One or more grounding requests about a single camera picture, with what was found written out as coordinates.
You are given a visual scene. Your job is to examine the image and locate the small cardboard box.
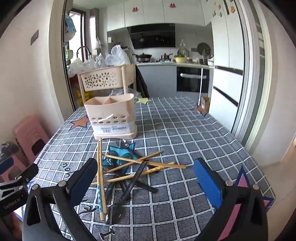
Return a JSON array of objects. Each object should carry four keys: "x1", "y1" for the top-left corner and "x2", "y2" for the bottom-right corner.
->
[{"x1": 201, "y1": 96, "x2": 211, "y2": 113}]

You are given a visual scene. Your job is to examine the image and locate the black kitchen faucet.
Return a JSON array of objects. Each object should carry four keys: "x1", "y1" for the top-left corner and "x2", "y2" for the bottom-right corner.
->
[{"x1": 76, "y1": 46, "x2": 92, "y2": 63}]

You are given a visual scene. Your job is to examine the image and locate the yellow packets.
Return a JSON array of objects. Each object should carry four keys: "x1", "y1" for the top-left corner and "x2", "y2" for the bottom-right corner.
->
[{"x1": 77, "y1": 89, "x2": 93, "y2": 105}]

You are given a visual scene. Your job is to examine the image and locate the dark plastic bag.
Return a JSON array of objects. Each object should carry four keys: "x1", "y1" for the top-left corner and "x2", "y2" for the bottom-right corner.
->
[{"x1": 0, "y1": 142, "x2": 21, "y2": 160}]

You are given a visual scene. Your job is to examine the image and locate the white plastic bag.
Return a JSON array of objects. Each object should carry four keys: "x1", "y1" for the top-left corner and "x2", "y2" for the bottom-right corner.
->
[{"x1": 111, "y1": 45, "x2": 131, "y2": 66}]

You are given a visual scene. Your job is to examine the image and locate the black wok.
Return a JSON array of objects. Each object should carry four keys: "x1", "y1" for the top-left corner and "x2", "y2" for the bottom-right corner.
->
[{"x1": 132, "y1": 53, "x2": 153, "y2": 62}]

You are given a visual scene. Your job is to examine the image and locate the black range hood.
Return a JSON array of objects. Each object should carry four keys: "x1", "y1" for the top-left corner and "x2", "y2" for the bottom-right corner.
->
[{"x1": 127, "y1": 23, "x2": 176, "y2": 49}]

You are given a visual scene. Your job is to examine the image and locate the black built-in oven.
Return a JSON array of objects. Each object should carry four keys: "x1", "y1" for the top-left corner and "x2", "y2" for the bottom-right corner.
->
[{"x1": 176, "y1": 66, "x2": 210, "y2": 94}]

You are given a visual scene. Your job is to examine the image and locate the beige plastic utensil holder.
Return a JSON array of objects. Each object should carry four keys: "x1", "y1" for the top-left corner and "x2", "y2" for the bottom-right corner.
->
[{"x1": 84, "y1": 94, "x2": 138, "y2": 140}]

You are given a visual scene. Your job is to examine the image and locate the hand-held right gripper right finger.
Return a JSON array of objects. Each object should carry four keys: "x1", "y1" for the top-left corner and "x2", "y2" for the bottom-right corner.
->
[{"x1": 193, "y1": 158, "x2": 269, "y2": 241}]

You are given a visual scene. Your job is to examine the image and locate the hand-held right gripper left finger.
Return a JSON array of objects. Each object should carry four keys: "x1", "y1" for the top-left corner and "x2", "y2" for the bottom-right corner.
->
[{"x1": 23, "y1": 158, "x2": 98, "y2": 241}]

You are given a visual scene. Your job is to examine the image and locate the grey lower kitchen cabinet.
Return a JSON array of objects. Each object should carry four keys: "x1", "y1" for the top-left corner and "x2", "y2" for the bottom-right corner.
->
[{"x1": 136, "y1": 63, "x2": 177, "y2": 98}]

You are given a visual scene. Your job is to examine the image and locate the fridge magnets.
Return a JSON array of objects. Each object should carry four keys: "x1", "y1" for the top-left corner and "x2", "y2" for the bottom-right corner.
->
[{"x1": 210, "y1": 0, "x2": 237, "y2": 18}]

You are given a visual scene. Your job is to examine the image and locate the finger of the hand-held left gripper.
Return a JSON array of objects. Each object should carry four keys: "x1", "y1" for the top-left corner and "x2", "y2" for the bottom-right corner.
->
[
  {"x1": 0, "y1": 163, "x2": 39, "y2": 200},
  {"x1": 0, "y1": 158, "x2": 14, "y2": 175}
]

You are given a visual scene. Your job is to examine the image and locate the white mop pole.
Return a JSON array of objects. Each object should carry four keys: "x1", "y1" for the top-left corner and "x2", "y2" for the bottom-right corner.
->
[{"x1": 196, "y1": 68, "x2": 207, "y2": 108}]

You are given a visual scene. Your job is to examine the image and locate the beige plastic basket trolley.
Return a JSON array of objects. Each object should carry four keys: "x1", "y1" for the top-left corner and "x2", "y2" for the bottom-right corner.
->
[{"x1": 77, "y1": 64, "x2": 137, "y2": 107}]

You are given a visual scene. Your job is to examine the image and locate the white refrigerator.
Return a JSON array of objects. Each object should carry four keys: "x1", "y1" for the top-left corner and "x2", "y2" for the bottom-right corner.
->
[{"x1": 209, "y1": 0, "x2": 246, "y2": 122}]

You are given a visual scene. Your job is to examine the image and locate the clear plastic bags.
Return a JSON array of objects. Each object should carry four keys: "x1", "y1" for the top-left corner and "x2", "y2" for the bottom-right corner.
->
[{"x1": 67, "y1": 53, "x2": 111, "y2": 78}]

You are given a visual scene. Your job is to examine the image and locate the dark cloth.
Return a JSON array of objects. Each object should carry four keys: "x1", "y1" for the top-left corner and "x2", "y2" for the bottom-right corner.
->
[{"x1": 135, "y1": 66, "x2": 150, "y2": 98}]

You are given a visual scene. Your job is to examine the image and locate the white upper kitchen cabinets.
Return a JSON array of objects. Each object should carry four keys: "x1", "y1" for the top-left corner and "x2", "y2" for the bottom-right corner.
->
[{"x1": 106, "y1": 0, "x2": 212, "y2": 33}]

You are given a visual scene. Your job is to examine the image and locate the pink plastic stool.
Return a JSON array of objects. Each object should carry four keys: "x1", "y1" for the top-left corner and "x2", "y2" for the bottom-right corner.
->
[
  {"x1": 13, "y1": 116, "x2": 50, "y2": 165},
  {"x1": 7, "y1": 151, "x2": 31, "y2": 176}
]

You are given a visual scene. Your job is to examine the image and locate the hanging blue white bag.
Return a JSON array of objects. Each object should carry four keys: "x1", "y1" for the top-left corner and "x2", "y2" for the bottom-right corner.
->
[{"x1": 65, "y1": 11, "x2": 77, "y2": 40}]

